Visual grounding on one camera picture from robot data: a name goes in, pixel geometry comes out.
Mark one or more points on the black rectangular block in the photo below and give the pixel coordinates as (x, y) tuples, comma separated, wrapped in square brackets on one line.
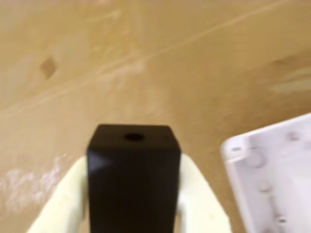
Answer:
[(133, 182)]

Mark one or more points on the pale lilac plastic box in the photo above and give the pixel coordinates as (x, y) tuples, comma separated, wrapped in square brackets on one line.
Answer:
[(274, 174)]

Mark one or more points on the brown cardboard sheet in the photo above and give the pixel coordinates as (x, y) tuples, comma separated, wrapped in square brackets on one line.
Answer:
[(158, 72)]

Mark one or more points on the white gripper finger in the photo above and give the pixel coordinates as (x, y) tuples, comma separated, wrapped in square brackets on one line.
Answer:
[(199, 208), (65, 206)]

